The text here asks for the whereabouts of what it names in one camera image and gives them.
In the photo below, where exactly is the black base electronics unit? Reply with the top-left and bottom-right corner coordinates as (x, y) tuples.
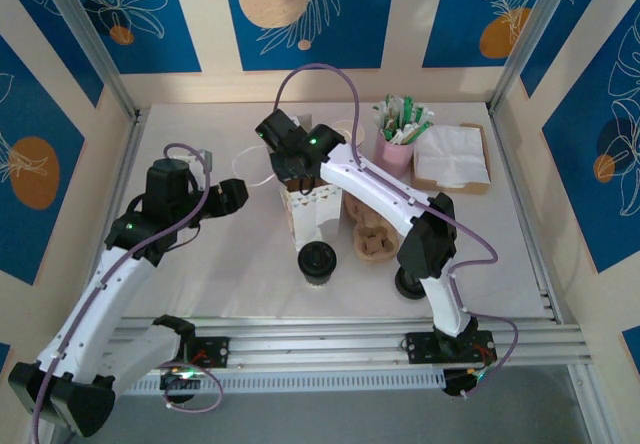
(159, 366), (201, 405)
(442, 367), (484, 401)

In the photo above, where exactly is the brown pulp cup carrier stack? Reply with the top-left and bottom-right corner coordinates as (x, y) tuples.
(343, 194), (401, 265)

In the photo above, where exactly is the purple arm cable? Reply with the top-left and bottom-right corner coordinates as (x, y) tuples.
(29, 142), (225, 444)
(273, 62), (521, 399)

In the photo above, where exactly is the pink holder cup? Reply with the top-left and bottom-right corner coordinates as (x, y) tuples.
(374, 126), (415, 178)

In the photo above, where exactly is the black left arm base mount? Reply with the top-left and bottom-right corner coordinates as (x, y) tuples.
(184, 336), (231, 369)

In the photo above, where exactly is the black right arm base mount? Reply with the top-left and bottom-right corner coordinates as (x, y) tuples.
(403, 330), (497, 366)

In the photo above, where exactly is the aluminium side rail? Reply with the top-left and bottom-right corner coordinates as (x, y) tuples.
(102, 108), (147, 245)
(487, 103), (564, 323)

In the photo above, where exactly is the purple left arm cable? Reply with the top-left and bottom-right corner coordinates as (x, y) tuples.
(29, 142), (225, 444)

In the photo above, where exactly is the white napkin stack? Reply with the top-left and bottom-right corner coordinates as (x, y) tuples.
(414, 124), (491, 185)

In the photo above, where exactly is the grey slotted cable duct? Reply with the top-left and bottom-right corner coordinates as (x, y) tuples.
(119, 367), (447, 398)

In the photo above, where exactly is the brown cardboard napkin tray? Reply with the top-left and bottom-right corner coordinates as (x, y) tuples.
(410, 122), (494, 196)

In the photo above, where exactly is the aluminium table edge rail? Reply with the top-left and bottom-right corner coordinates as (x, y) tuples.
(107, 313), (586, 368)

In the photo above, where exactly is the aluminium frame post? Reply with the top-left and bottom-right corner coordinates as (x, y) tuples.
(37, 0), (139, 118)
(488, 0), (569, 115)

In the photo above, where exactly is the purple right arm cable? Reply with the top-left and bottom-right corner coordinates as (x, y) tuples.
(273, 62), (521, 399)

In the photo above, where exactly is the beige paper cup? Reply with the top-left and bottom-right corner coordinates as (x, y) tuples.
(332, 119), (366, 153)

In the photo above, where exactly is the white patterned paper gift bag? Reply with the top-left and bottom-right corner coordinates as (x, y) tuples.
(232, 144), (347, 255)

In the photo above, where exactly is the wooden stirrer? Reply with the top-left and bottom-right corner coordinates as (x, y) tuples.
(392, 122), (431, 144)

